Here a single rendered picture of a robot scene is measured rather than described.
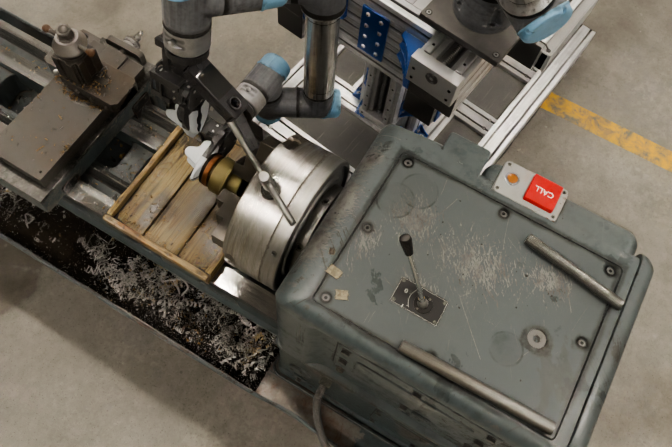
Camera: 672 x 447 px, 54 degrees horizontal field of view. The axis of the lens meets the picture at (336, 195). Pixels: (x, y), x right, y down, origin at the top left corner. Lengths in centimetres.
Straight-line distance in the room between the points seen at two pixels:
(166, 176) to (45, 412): 112
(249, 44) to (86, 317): 134
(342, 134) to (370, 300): 142
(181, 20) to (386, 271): 55
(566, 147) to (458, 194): 172
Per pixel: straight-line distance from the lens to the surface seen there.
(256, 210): 128
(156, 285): 193
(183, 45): 107
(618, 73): 329
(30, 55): 206
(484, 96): 273
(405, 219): 124
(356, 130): 254
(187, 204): 166
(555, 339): 124
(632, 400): 269
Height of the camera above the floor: 238
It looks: 65 degrees down
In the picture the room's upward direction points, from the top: 8 degrees clockwise
